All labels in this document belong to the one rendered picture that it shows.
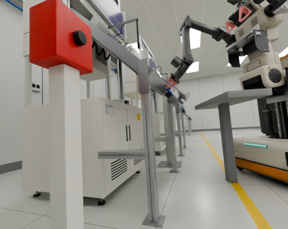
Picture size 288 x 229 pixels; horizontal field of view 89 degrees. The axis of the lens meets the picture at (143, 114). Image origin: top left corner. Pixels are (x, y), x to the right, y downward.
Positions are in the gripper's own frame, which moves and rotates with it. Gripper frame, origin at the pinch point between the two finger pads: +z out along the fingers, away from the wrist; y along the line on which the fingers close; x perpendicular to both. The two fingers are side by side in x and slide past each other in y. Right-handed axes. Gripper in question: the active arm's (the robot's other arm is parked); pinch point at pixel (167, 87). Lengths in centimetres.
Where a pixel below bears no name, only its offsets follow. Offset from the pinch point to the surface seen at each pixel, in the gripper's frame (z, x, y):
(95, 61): 21, -72, -6
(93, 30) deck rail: 4, -47, 37
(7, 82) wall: 113, -166, -10
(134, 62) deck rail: 3.7, -11.3, 36.3
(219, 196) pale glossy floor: 31, 69, 6
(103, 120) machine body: 40, -7, 33
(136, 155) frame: 38, 22, 38
